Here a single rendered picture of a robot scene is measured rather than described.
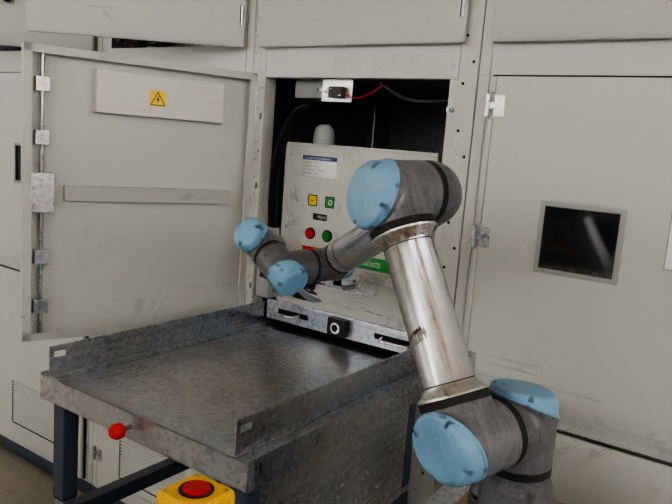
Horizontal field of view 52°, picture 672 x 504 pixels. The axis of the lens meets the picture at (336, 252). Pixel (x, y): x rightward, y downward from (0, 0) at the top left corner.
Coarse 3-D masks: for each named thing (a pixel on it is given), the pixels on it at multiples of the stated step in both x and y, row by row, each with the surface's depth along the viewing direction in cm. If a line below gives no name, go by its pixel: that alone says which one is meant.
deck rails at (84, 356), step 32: (192, 320) 182; (224, 320) 193; (256, 320) 204; (96, 352) 158; (128, 352) 166; (160, 352) 171; (352, 384) 147; (384, 384) 159; (256, 416) 122; (288, 416) 130; (320, 416) 138; (224, 448) 121; (256, 448) 122
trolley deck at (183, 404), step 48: (240, 336) 191; (288, 336) 195; (48, 384) 150; (96, 384) 147; (144, 384) 149; (192, 384) 152; (240, 384) 154; (288, 384) 156; (144, 432) 132; (192, 432) 127; (336, 432) 139; (240, 480) 118
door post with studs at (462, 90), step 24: (480, 0) 157; (480, 24) 157; (456, 96) 162; (456, 120) 162; (456, 144) 163; (456, 168) 164; (456, 216) 165; (456, 240) 165; (456, 264) 166; (432, 480) 174
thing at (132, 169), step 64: (64, 64) 171; (128, 64) 179; (64, 128) 173; (128, 128) 182; (192, 128) 192; (64, 192) 174; (128, 192) 183; (192, 192) 193; (64, 256) 178; (128, 256) 188; (192, 256) 198; (64, 320) 181; (128, 320) 191
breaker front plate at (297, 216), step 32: (288, 160) 198; (352, 160) 185; (288, 192) 199; (320, 192) 193; (288, 224) 200; (320, 224) 193; (352, 224) 187; (384, 256) 182; (320, 288) 195; (384, 288) 183; (384, 320) 184
